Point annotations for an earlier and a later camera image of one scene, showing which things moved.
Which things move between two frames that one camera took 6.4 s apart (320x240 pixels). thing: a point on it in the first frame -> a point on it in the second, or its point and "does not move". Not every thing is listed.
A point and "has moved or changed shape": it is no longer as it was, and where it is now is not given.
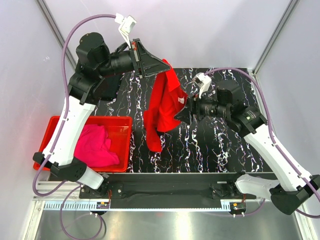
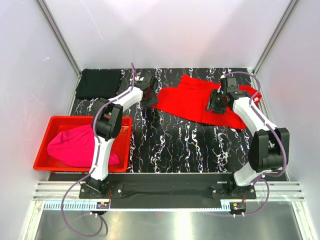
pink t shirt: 93,147 does not move
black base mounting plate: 168,190 does not move
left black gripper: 145,63 -> 153,100
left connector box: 101,205 does not move
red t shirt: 167,97 has moved or changed shape
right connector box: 238,206 does not move
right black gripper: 194,108 -> 211,105
